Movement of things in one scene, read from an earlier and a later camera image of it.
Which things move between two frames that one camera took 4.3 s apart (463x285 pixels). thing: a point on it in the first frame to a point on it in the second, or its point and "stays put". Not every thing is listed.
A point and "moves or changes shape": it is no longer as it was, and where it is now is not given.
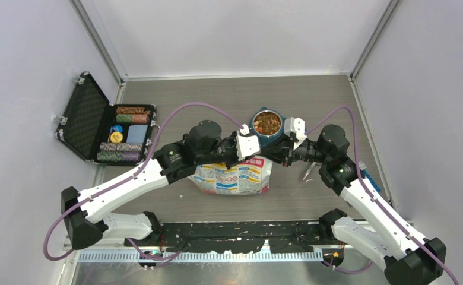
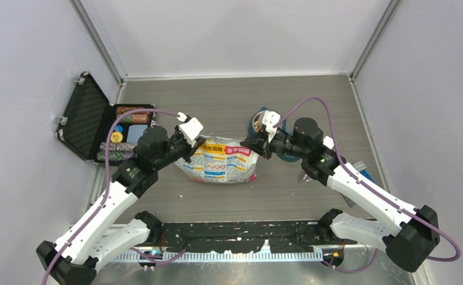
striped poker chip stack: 121,146 stays put
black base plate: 281,236 stays put
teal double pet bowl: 268,125 stays put
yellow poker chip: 116,137 stays put
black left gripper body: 224,151 to 176,147
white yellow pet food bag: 250,176 moves or changes shape
